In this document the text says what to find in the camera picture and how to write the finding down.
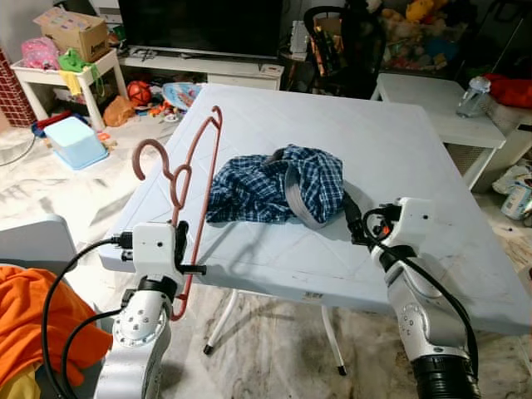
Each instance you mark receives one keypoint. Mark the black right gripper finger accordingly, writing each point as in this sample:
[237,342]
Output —
[352,218]

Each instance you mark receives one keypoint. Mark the blue plaid shorts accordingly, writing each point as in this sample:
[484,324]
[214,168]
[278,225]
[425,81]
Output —
[249,191]

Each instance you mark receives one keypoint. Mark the pink plastic hanger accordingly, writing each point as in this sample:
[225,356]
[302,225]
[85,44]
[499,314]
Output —
[154,141]

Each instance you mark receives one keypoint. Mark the orange t-shirt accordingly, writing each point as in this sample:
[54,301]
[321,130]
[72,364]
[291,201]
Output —
[33,324]

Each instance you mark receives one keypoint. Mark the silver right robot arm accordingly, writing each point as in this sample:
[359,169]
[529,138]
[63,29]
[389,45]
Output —
[416,307]

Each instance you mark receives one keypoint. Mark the white folding table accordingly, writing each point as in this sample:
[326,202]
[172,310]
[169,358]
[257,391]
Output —
[374,150]

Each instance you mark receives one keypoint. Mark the white low table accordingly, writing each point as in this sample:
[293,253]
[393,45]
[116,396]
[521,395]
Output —
[416,96]

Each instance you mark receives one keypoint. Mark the white printed bag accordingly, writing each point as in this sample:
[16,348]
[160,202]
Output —
[517,195]

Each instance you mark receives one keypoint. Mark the brown paper bag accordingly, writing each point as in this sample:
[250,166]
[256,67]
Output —
[118,112]

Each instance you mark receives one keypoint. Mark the light blue plastic tub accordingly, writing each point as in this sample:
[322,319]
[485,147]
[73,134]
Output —
[75,141]

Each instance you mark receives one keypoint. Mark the blue printed toy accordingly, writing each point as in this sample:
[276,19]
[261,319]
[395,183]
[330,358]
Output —
[181,94]

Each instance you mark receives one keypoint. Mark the orange ball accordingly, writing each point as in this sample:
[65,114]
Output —
[139,93]

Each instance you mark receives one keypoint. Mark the clear water bottle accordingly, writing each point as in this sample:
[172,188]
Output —
[474,98]

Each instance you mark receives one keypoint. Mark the black office chair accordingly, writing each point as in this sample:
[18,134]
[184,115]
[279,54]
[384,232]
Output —
[362,50]

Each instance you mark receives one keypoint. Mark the white tv stand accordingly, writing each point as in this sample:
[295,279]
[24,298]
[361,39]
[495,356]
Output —
[216,71]

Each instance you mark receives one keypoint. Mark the red folded fabric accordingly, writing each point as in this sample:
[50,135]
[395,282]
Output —
[511,90]

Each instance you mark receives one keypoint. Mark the green toy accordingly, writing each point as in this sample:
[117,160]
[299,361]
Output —
[73,62]

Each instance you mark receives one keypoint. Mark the small white side table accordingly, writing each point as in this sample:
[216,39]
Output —
[50,75]

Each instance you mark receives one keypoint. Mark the yellow cloth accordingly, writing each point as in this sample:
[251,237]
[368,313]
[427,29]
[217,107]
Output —
[17,386]

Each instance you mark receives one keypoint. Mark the black television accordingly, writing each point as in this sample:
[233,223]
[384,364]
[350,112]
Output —
[199,25]

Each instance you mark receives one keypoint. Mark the cardboard box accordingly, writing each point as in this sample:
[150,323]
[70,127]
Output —
[79,37]

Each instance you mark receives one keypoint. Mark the pink bag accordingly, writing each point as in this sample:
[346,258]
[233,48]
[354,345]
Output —
[40,54]

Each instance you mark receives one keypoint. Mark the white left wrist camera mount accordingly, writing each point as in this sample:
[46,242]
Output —
[154,249]

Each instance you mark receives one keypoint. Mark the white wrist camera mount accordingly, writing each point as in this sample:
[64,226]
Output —
[154,249]
[414,220]

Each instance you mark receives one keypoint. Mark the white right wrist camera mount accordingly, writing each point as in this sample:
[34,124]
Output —
[414,220]

